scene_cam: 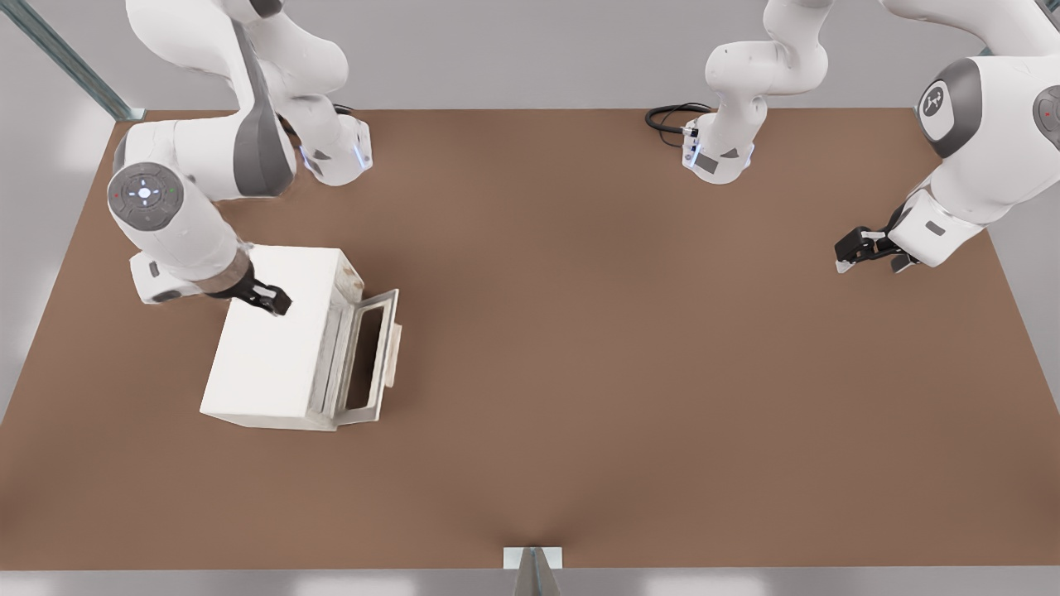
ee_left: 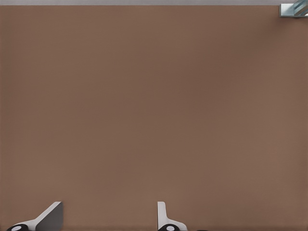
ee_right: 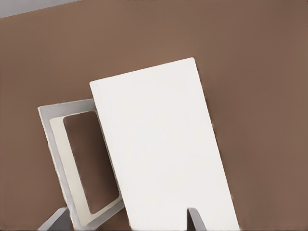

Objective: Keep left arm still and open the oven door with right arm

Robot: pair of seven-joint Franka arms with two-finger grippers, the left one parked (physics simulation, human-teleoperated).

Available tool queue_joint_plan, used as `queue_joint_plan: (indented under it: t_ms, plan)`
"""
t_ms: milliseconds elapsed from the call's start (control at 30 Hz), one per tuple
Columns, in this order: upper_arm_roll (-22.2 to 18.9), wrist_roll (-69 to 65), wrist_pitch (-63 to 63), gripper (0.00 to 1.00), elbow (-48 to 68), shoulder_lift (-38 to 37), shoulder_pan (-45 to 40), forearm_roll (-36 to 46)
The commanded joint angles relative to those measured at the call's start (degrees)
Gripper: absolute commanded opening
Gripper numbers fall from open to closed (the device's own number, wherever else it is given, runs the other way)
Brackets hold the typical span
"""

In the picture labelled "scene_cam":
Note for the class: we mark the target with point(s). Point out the white oven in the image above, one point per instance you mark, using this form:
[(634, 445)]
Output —
[(273, 348)]

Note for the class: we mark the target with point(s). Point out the silver frame post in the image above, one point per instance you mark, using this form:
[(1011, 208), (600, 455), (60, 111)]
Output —
[(532, 571), (70, 62)]

